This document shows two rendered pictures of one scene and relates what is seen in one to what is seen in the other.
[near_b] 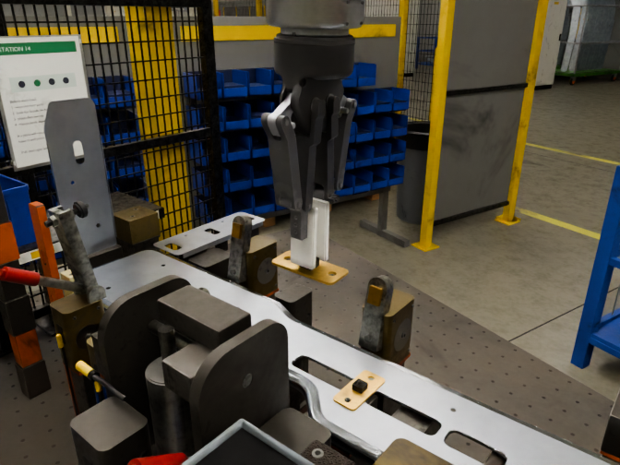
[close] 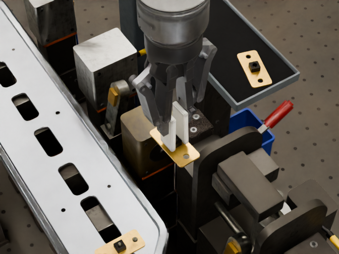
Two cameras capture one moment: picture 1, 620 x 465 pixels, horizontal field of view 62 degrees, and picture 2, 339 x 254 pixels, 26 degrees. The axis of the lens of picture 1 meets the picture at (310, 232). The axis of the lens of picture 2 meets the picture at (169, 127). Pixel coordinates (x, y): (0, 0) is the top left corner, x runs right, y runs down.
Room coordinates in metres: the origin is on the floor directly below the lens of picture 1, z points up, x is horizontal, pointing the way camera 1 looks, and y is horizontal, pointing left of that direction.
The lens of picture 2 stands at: (1.14, 0.20, 2.13)
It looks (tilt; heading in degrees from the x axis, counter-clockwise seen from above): 52 degrees down; 198
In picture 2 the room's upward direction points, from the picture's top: straight up
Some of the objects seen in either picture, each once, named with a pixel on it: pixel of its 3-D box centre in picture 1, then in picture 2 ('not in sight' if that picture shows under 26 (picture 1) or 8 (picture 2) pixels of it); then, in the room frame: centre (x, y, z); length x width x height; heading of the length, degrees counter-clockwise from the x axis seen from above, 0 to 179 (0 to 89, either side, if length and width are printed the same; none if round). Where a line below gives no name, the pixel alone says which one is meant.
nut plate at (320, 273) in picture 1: (309, 263); (174, 142); (0.52, 0.00, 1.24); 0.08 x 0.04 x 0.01; 54
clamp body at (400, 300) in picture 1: (387, 379); not in sight; (0.78, -0.14, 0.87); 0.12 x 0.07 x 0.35; 141
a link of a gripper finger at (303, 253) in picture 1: (304, 235); (180, 123); (0.51, 0.01, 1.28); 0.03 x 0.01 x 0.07; 54
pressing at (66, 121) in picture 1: (81, 180); not in sight; (1.06, 0.49, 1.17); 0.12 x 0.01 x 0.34; 141
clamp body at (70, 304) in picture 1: (86, 389); not in sight; (0.75, 0.40, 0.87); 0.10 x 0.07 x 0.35; 141
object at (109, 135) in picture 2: not in sight; (115, 171); (0.35, -0.18, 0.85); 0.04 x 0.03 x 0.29; 51
